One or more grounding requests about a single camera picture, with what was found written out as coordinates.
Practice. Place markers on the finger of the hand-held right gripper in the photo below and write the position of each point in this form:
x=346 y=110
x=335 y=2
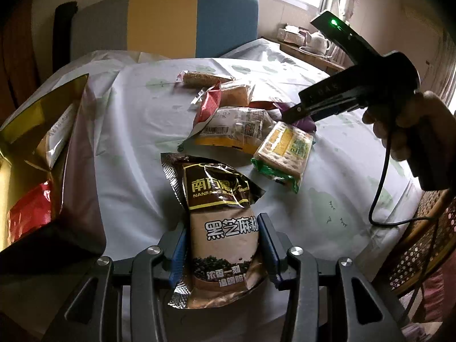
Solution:
x=338 y=113
x=297 y=113

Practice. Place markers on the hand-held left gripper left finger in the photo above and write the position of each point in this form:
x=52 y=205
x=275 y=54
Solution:
x=178 y=253

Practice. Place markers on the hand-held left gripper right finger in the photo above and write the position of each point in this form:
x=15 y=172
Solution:
x=269 y=253

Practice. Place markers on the purple snack packet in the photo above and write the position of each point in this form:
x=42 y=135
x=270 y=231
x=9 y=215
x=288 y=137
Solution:
x=306 y=124

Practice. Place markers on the green cracker packet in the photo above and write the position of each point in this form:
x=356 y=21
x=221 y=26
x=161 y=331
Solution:
x=285 y=153

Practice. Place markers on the brown sesame snack packet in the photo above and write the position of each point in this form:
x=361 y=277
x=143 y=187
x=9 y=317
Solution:
x=222 y=228

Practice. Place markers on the yellow-edged clear snack packet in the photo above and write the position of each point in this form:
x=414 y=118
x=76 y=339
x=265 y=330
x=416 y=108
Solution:
x=231 y=128

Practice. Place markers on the gold cardboard box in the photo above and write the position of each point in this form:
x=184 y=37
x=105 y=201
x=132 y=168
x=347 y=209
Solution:
x=21 y=164

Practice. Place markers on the person's right hand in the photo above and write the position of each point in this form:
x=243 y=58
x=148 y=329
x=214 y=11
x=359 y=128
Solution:
x=392 y=131

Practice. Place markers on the wooden nightstand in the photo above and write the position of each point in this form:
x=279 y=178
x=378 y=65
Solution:
x=313 y=60

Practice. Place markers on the white teapot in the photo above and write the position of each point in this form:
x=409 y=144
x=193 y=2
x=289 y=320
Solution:
x=320 y=42

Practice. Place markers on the tissue box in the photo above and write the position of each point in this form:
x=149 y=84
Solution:
x=290 y=35

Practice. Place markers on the light curtain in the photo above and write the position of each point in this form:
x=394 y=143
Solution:
x=347 y=7

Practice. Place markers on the red and white snack packet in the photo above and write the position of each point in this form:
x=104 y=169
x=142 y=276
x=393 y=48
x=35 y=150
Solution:
x=210 y=105

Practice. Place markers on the oat bar snack packet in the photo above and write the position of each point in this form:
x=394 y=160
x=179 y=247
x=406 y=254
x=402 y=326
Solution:
x=205 y=78

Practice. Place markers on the wicker chair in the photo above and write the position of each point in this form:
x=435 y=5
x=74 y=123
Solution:
x=409 y=256

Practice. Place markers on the grey yellow blue headboard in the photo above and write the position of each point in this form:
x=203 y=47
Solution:
x=160 y=21

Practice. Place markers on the white foil snack packet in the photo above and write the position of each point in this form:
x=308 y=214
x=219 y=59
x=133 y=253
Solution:
x=57 y=135

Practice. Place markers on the wooden cabinet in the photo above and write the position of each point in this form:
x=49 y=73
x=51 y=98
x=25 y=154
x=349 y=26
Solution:
x=21 y=50

